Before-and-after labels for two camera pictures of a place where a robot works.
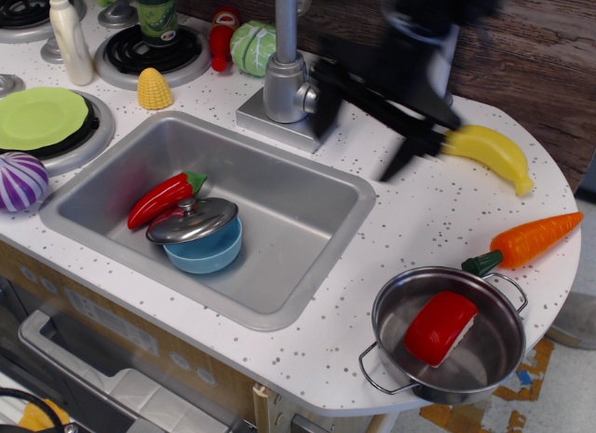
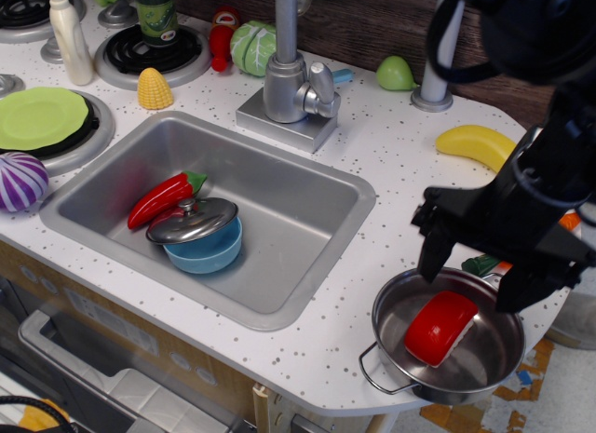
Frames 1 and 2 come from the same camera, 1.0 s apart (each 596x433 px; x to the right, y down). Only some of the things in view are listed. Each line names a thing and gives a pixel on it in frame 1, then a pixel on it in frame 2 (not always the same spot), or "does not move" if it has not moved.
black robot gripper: [399, 69] -> [548, 184]
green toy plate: [41, 116] does not move
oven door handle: [142, 397] does not move
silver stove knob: [50, 51] does not move
